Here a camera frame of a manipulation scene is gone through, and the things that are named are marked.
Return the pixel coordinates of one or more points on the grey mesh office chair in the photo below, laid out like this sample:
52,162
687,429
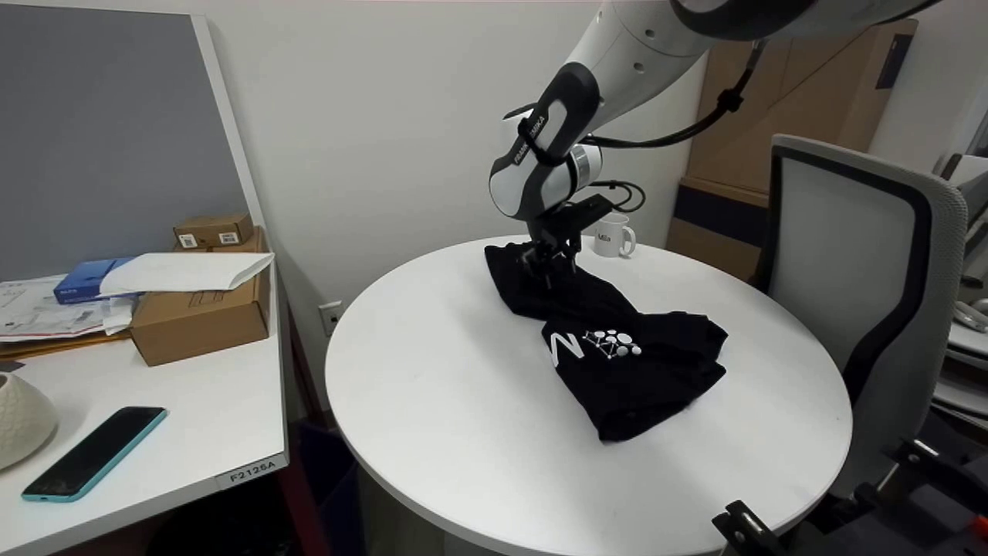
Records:
852,287

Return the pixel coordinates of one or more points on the blue flat box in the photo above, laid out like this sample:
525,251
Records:
86,279

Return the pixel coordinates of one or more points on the grey plastic equipment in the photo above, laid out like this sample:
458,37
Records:
967,287

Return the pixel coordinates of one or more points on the teal smartphone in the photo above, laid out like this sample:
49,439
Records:
93,451

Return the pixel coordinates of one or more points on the small cardboard box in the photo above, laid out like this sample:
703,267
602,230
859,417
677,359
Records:
215,234

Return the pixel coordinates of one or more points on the black metal floor frame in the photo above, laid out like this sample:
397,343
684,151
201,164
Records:
926,474

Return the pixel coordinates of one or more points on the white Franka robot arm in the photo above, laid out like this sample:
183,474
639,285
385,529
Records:
637,51

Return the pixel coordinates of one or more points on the white mug dark print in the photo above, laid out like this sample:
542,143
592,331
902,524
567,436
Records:
617,239

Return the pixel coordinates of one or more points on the flat cardboard box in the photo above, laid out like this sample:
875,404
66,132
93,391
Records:
201,326

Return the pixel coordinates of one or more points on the large brown cardboard box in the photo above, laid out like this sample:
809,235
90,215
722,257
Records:
803,113

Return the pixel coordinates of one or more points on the grey desk partition panel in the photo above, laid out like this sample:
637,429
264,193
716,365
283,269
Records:
104,143

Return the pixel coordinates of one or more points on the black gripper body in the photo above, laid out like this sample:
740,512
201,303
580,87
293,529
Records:
557,226

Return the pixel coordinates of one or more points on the loose paper sheets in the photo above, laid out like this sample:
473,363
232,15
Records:
49,312

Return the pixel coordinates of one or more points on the black t-shirt white logo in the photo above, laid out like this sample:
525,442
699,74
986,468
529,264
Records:
617,351

